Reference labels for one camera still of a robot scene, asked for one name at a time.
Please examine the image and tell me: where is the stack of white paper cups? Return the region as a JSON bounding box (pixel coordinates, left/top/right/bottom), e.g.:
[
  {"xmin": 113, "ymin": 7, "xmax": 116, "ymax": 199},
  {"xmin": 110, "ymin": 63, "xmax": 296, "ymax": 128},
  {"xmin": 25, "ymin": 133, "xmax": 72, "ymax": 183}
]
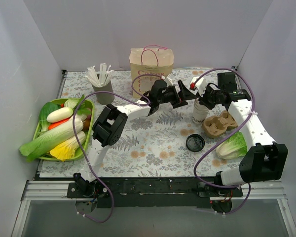
[{"xmin": 192, "ymin": 99, "xmax": 209, "ymax": 124}]

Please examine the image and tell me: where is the black plastic cup lid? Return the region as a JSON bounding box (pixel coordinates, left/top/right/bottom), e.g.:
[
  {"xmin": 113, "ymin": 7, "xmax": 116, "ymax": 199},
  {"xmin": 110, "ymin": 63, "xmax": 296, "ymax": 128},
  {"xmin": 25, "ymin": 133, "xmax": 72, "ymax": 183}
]
[{"xmin": 185, "ymin": 134, "xmax": 205, "ymax": 152}]

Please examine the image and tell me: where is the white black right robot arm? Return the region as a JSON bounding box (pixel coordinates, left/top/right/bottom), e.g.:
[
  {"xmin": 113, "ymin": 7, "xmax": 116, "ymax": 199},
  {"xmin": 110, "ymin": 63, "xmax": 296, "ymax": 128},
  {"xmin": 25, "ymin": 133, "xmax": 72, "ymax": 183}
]
[{"xmin": 190, "ymin": 68, "xmax": 288, "ymax": 196}]

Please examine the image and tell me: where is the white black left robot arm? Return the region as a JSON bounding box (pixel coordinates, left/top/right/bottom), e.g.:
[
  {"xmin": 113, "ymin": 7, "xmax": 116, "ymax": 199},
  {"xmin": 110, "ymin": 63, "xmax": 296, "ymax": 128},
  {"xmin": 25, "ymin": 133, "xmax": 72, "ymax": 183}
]
[{"xmin": 74, "ymin": 79, "xmax": 197, "ymax": 198}]

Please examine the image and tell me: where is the brown cardboard cup carrier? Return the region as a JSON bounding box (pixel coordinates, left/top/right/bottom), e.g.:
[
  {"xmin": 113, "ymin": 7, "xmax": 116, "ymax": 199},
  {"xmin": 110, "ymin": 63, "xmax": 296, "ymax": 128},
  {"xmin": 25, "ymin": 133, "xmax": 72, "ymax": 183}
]
[{"xmin": 202, "ymin": 110, "xmax": 238, "ymax": 138}]

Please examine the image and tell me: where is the floral patterned table mat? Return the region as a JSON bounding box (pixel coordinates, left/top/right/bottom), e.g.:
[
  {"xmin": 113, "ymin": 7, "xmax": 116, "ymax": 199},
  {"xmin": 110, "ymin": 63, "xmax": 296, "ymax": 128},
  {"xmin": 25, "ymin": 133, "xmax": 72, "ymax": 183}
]
[{"xmin": 39, "ymin": 68, "xmax": 242, "ymax": 179}]

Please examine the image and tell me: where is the kraft paper cakes bag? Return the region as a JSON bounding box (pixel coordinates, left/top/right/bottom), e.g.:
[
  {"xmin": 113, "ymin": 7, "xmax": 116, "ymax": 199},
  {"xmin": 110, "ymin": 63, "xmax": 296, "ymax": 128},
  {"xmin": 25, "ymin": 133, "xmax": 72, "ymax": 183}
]
[{"xmin": 129, "ymin": 45, "xmax": 174, "ymax": 98}]

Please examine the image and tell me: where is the green white cabbage on table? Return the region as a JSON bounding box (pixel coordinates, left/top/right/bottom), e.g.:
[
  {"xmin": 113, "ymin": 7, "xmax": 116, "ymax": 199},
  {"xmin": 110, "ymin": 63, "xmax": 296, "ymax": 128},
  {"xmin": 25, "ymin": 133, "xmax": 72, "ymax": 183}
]
[{"xmin": 216, "ymin": 132, "xmax": 247, "ymax": 160}]

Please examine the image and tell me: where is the grey straw holder cup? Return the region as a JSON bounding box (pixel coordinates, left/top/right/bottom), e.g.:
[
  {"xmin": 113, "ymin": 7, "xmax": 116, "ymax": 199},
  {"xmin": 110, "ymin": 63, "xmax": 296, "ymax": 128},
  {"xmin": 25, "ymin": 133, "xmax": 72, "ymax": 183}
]
[{"xmin": 92, "ymin": 81, "xmax": 115, "ymax": 105}]

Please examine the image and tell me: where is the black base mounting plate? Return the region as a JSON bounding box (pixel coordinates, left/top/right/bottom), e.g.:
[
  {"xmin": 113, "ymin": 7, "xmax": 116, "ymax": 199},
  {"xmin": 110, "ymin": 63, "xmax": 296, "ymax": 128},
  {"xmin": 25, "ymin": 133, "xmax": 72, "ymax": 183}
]
[{"xmin": 67, "ymin": 177, "xmax": 243, "ymax": 208}]

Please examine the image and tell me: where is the white radish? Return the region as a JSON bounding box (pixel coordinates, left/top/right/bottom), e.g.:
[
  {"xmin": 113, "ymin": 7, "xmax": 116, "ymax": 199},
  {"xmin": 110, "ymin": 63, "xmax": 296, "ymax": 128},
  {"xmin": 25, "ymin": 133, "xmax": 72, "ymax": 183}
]
[{"xmin": 47, "ymin": 107, "xmax": 74, "ymax": 123}]

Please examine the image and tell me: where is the yellow napa cabbage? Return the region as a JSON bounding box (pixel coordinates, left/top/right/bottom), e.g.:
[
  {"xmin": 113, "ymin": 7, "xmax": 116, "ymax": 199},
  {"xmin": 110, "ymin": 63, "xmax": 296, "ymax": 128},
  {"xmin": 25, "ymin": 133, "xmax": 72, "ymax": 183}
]
[{"xmin": 50, "ymin": 136, "xmax": 79, "ymax": 161}]

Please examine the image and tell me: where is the orange carrot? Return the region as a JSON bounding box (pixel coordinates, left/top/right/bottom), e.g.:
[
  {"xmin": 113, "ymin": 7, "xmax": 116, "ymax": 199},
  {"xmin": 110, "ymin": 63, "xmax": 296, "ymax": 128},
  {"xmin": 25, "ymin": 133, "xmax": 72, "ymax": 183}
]
[{"xmin": 48, "ymin": 118, "xmax": 70, "ymax": 130}]

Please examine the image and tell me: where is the green bok choy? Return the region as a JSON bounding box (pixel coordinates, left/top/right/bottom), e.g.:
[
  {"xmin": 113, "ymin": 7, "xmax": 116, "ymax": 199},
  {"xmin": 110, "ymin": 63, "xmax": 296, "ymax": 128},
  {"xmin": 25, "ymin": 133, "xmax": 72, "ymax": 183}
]
[{"xmin": 38, "ymin": 102, "xmax": 60, "ymax": 132}]

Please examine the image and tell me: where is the green plastic tray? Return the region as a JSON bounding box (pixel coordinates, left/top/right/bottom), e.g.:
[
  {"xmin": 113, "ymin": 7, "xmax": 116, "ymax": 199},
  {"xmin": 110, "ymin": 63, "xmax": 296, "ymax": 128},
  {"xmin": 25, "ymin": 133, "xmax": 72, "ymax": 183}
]
[{"xmin": 33, "ymin": 98, "xmax": 96, "ymax": 161}]

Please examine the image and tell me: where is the long green napa cabbage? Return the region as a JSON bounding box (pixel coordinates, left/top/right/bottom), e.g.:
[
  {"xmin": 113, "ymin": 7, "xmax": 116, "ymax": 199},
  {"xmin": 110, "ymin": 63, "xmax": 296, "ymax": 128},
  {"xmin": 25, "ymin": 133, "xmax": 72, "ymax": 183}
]
[{"xmin": 19, "ymin": 118, "xmax": 85, "ymax": 162}]

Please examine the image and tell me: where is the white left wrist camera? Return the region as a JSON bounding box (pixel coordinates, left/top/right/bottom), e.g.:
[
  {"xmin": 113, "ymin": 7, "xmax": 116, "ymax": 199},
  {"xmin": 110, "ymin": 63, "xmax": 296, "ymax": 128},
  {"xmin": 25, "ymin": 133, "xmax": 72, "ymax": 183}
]
[{"xmin": 161, "ymin": 75, "xmax": 173, "ymax": 87}]

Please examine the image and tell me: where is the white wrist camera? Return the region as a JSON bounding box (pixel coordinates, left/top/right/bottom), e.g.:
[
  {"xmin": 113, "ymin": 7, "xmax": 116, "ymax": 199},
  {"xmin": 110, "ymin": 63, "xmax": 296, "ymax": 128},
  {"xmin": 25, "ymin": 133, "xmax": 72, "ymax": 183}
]
[
  {"xmin": 190, "ymin": 77, "xmax": 208, "ymax": 96},
  {"xmin": 161, "ymin": 75, "xmax": 173, "ymax": 87}
]

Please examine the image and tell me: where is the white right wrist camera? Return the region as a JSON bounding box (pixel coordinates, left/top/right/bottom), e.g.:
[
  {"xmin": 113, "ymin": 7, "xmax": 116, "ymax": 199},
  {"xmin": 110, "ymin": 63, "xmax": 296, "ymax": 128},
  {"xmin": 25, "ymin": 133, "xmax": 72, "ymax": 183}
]
[{"xmin": 190, "ymin": 77, "xmax": 208, "ymax": 96}]

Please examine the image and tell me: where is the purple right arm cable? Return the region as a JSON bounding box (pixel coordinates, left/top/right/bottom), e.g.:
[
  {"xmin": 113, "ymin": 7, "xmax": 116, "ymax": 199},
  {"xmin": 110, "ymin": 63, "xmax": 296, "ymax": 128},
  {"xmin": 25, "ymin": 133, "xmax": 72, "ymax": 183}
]
[{"xmin": 193, "ymin": 68, "xmax": 256, "ymax": 215}]

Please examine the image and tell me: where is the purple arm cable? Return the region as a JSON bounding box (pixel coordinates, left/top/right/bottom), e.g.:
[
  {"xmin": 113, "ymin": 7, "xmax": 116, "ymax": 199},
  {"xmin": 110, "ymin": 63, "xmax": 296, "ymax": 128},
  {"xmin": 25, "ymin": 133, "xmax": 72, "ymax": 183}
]
[
  {"xmin": 72, "ymin": 74, "xmax": 166, "ymax": 224},
  {"xmin": 193, "ymin": 68, "xmax": 256, "ymax": 215}
]

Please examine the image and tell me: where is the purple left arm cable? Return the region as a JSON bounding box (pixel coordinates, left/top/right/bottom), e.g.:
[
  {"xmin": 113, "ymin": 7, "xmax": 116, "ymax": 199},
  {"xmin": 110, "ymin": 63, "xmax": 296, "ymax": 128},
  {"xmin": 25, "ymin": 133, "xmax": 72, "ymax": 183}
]
[{"xmin": 72, "ymin": 74, "xmax": 166, "ymax": 224}]

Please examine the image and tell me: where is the aluminium frame rail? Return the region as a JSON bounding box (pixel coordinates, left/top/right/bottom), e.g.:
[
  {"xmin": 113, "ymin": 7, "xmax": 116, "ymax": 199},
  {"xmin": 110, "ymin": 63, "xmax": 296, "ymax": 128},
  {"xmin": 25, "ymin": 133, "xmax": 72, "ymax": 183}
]
[{"xmin": 22, "ymin": 181, "xmax": 287, "ymax": 201}]

